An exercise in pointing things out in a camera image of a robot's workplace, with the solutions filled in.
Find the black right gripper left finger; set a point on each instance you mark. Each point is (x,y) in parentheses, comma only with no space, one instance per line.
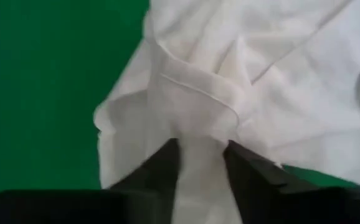
(105,208)

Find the green table mat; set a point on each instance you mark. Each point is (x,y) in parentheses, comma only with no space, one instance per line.
(43,93)

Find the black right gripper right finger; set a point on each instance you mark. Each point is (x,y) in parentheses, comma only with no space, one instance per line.
(292,208)

